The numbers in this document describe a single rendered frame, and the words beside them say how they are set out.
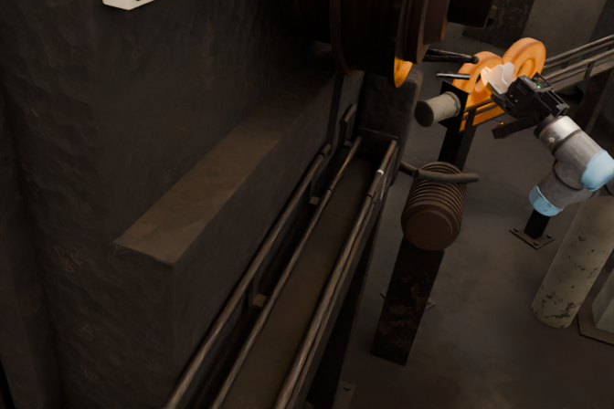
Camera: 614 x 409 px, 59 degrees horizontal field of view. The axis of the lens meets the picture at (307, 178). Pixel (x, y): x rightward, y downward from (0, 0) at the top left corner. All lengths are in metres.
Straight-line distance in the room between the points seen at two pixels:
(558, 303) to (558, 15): 2.04
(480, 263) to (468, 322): 0.29
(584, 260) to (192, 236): 1.35
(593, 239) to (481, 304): 0.39
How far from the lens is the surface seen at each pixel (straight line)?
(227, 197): 0.51
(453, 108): 1.26
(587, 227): 1.63
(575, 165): 1.21
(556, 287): 1.75
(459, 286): 1.83
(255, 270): 0.62
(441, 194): 1.22
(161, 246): 0.46
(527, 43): 1.42
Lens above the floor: 1.17
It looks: 33 degrees down
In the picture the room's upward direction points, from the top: 8 degrees clockwise
